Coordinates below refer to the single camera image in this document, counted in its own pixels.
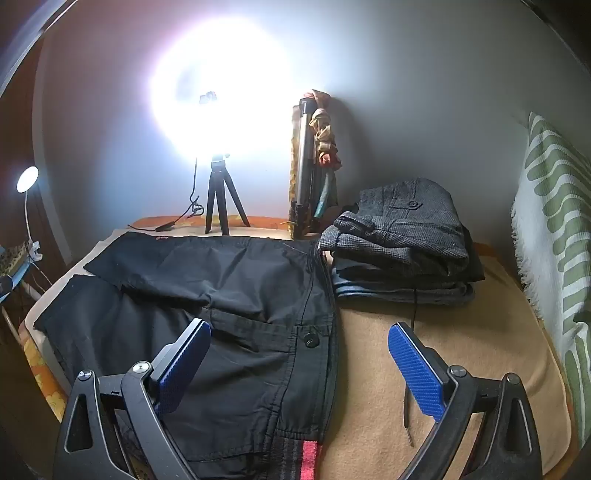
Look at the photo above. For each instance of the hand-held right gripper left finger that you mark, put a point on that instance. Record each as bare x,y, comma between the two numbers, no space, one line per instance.
184,364

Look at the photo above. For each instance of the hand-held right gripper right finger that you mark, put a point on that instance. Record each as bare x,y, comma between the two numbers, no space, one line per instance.
415,369

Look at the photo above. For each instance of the black pants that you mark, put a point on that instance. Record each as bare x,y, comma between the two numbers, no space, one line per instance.
231,286

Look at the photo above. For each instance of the dark folded pants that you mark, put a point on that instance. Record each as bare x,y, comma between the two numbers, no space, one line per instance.
472,267

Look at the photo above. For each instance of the grey checked folded pants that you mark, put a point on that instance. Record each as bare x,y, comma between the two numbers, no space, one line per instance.
415,217

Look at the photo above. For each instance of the tan blanket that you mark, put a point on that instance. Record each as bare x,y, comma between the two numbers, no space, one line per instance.
378,360

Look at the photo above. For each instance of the blue folded jeans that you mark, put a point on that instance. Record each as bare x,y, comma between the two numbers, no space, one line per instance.
392,290

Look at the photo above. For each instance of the small black tripod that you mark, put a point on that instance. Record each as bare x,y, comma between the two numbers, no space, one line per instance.
219,184

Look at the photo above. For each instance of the green striped white cloth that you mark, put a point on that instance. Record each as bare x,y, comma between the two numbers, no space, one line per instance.
545,221

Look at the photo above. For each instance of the leopard patterned cloth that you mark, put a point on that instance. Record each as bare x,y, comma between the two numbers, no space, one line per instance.
14,261

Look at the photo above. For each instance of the white desk lamp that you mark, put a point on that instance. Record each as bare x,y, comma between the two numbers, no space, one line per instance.
27,179

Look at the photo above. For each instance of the folded silver tripod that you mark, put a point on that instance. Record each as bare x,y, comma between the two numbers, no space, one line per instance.
304,152

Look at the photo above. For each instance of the patterned knotted cloth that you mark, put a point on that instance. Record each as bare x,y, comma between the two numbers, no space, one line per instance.
324,134

